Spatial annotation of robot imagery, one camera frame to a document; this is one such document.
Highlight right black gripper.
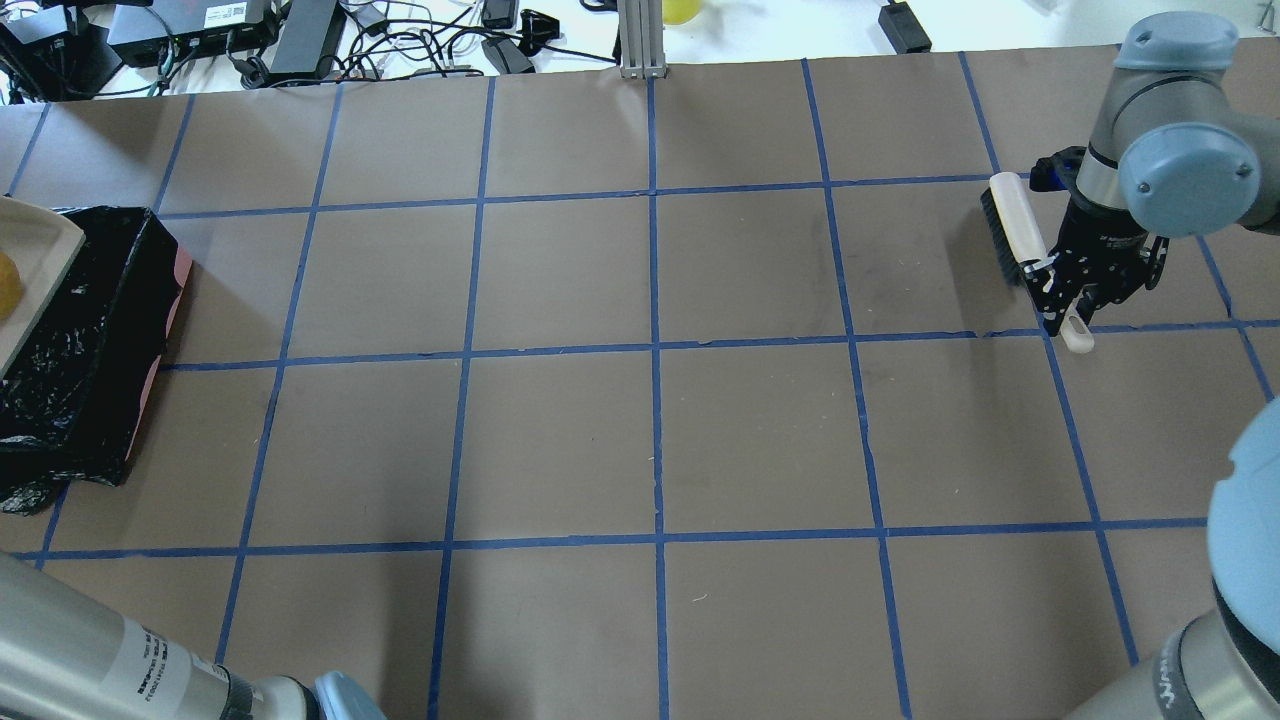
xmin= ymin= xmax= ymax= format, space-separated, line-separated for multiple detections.
xmin=1030 ymin=197 xmax=1170 ymax=336

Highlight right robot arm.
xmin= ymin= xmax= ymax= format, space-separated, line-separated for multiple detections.
xmin=1020 ymin=12 xmax=1279 ymax=719

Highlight yellow tape roll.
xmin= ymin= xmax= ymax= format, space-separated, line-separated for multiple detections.
xmin=660 ymin=0 xmax=704 ymax=26

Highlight bin with black bag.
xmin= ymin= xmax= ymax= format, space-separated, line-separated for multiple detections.
xmin=1 ymin=206 xmax=191 ymax=515

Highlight black power adapter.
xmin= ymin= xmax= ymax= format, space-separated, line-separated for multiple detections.
xmin=877 ymin=1 xmax=932 ymax=55

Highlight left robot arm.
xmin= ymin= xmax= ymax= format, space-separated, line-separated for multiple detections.
xmin=1 ymin=555 xmax=384 ymax=719

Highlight beige plastic dustpan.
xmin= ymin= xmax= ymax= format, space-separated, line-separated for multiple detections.
xmin=1 ymin=196 xmax=84 ymax=373

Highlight white hand brush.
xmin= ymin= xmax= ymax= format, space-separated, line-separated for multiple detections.
xmin=980 ymin=170 xmax=1096 ymax=355

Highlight aluminium frame post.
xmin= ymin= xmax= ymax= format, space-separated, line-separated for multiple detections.
xmin=617 ymin=0 xmax=669 ymax=79

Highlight brown potato-like bread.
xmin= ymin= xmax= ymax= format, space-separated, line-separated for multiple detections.
xmin=0 ymin=251 xmax=24 ymax=322

